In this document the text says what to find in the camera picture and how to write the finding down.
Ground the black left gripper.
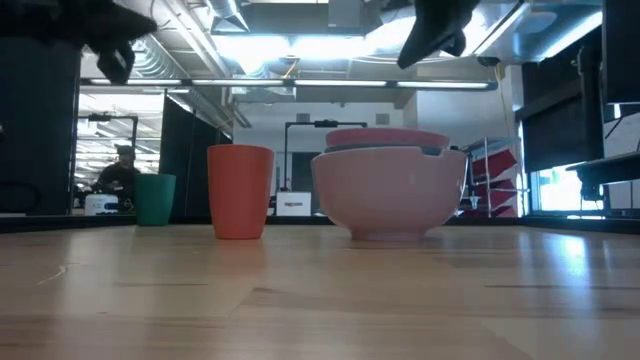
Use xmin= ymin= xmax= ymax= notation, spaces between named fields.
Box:
xmin=29 ymin=0 xmax=159 ymax=86

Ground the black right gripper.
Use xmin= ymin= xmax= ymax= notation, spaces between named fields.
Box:
xmin=397 ymin=0 xmax=482 ymax=71

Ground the pink plastic bowl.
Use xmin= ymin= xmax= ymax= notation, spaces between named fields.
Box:
xmin=325 ymin=127 xmax=451 ymax=150

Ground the red shelf rack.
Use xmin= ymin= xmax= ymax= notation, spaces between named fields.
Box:
xmin=458 ymin=136 xmax=530 ymax=219

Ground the long ceiling light bar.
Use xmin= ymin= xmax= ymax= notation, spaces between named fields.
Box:
xmin=79 ymin=76 xmax=499 ymax=92

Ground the black partition panel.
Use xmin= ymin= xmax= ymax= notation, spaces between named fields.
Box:
xmin=159 ymin=93 xmax=235 ymax=217
xmin=0 ymin=35 xmax=82 ymax=217

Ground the person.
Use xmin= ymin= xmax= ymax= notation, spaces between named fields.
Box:
xmin=93 ymin=143 xmax=142 ymax=212

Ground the large white bowl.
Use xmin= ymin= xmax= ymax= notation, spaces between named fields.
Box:
xmin=310 ymin=146 xmax=470 ymax=243

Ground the green plastic cup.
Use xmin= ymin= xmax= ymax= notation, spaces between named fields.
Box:
xmin=133 ymin=173 xmax=177 ymax=227

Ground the white appliance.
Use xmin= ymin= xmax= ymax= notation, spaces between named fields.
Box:
xmin=83 ymin=193 xmax=120 ymax=217

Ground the red plastic cup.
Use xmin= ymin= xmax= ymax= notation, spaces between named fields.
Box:
xmin=206 ymin=144 xmax=275 ymax=241

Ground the white box with label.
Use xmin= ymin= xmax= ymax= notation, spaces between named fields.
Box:
xmin=275 ymin=191 xmax=313 ymax=218

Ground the black side desk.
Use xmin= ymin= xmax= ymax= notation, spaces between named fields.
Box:
xmin=564 ymin=151 xmax=640 ymax=202

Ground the black metal stand frame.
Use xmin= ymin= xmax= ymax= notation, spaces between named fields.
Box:
xmin=283 ymin=119 xmax=369 ymax=192

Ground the black wall screen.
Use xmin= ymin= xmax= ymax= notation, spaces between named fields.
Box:
xmin=514 ymin=27 xmax=605 ymax=174

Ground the black aluminium table frame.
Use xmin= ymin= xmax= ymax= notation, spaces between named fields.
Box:
xmin=0 ymin=213 xmax=640 ymax=235

